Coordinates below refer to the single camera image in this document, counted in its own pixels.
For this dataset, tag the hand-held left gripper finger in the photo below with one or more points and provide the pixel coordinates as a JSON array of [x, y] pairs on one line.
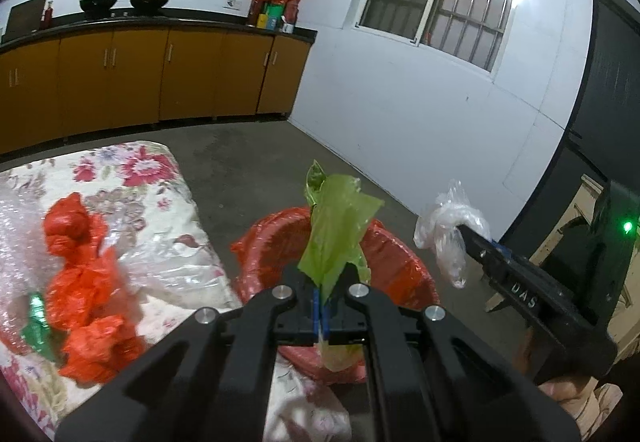
[[314, 308], [326, 322]]

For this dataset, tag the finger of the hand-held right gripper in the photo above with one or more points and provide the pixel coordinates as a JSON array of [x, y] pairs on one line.
[[475, 242]]

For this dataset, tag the clear plastic bag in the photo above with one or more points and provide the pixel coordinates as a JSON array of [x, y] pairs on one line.
[[450, 222]]

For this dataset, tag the red-lined trash bin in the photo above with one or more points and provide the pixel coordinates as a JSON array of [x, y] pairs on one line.
[[400, 262]]

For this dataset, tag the green plastic bag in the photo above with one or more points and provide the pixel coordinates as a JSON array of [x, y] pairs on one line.
[[335, 222]]

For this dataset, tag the red plastic bag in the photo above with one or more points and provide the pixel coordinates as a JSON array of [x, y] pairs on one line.
[[72, 224], [85, 287], [100, 347]]

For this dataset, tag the green foil wrapper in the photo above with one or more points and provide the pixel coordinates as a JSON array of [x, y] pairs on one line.
[[39, 327]]

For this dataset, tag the clear bubble wrap sheet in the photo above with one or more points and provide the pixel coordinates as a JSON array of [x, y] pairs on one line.
[[20, 232]]

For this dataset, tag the person's right forearm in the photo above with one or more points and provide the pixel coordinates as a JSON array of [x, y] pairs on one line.
[[580, 402]]

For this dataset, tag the floral tablecloth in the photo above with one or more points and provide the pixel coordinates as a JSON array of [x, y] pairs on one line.
[[150, 171]]

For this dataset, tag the dark door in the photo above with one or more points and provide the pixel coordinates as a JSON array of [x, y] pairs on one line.
[[610, 71]]

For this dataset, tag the white cup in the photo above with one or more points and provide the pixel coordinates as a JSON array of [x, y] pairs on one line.
[[288, 26]]

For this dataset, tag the yellow container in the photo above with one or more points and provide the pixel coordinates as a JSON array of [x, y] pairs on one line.
[[261, 20]]

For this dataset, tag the row of orange lower cabinets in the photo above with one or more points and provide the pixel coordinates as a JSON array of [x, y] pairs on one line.
[[135, 76]]

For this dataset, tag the green box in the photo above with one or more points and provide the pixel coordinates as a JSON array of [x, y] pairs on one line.
[[273, 15]]

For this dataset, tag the black countertop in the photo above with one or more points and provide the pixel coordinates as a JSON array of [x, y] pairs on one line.
[[200, 21]]

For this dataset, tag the black wok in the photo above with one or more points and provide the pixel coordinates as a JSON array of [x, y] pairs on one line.
[[99, 4]]

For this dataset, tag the red bottle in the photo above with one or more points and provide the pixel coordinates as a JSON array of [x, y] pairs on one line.
[[46, 16]]

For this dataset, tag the dark brown board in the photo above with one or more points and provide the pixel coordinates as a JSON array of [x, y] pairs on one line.
[[24, 19]]

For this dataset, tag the pale wooden frame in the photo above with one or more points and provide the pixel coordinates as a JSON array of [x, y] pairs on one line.
[[565, 232]]

